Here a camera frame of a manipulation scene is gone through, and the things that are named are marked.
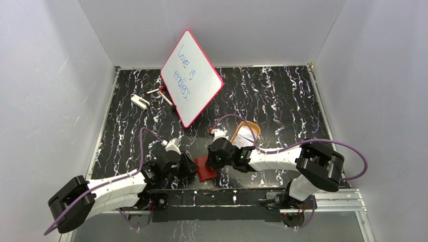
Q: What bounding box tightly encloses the red leather card holder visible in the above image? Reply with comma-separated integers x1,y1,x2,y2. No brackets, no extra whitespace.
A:
194,155,218,182

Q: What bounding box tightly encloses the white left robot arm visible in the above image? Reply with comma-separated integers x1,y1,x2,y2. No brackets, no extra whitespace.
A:
45,150,199,234

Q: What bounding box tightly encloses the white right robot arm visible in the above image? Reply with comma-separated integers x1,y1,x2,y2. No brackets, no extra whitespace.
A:
205,138,344,209

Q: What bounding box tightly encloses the orange oval tray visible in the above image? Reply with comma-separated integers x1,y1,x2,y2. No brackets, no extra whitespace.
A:
230,122,261,148

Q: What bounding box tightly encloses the white whiteboard eraser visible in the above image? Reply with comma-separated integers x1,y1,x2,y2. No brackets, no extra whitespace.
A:
131,94,150,110

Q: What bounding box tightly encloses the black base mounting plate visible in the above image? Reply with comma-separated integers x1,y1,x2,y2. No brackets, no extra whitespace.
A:
148,188,285,222

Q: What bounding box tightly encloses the pink framed whiteboard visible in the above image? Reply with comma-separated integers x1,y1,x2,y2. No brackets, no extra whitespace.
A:
160,29,224,128

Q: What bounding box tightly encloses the red capped marker pen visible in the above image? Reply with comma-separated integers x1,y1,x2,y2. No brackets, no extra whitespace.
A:
146,86,164,94

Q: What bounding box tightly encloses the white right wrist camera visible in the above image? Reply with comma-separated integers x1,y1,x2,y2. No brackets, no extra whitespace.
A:
209,129,227,140

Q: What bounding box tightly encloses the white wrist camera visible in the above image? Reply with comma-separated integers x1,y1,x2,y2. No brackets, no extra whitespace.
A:
162,138,181,155
209,129,227,140

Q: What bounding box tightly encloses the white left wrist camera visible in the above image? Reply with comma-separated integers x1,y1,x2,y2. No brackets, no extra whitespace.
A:
162,138,181,155

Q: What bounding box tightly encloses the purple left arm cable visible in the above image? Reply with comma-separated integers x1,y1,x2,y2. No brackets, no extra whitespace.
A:
43,127,165,236

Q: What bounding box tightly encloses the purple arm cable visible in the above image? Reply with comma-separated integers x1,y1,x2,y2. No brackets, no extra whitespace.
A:
212,114,368,229
43,127,165,236

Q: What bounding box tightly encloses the aluminium rail frame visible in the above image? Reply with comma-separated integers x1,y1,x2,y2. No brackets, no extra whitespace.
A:
62,66,373,241

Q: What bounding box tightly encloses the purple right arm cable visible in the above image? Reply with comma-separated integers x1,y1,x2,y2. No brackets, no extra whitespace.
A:
212,114,368,229

